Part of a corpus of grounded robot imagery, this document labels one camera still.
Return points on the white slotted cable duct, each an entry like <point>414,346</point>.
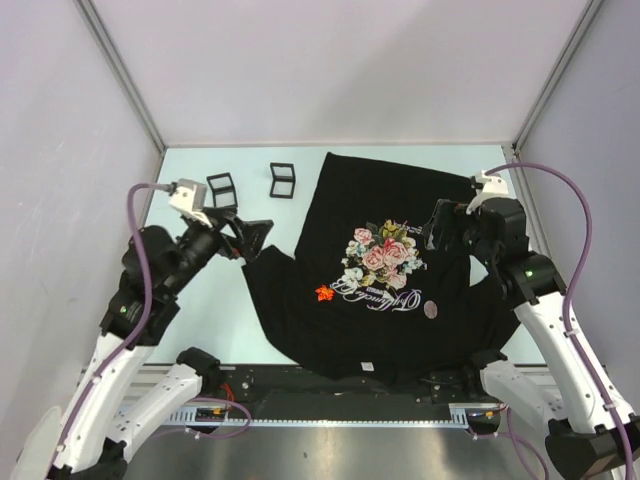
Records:
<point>415,416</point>

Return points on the right black display box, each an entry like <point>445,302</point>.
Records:
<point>283,180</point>

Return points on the red leaf brooch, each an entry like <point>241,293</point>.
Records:
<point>324,293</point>

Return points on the round pink brooch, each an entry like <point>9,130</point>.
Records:
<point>430,309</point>

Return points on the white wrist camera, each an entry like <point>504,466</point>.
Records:
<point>486,187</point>
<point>187,197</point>

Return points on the black floral print t-shirt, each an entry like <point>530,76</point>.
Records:
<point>362,237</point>

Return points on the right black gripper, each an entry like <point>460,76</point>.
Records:
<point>445,215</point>

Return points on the left black display box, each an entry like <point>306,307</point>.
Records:
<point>223,190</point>

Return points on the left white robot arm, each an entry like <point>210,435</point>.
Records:
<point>92,439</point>

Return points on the black display box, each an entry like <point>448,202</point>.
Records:
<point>283,180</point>
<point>223,190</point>

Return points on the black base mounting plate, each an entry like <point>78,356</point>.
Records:
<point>212,381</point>

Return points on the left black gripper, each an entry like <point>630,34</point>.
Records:
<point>249,234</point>

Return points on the aluminium frame rail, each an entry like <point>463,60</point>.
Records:
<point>150,380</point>

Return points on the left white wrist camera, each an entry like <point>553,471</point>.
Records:
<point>187,197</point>

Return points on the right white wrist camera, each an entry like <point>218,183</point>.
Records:
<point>486,187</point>

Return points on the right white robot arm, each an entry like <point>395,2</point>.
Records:
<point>588,428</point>

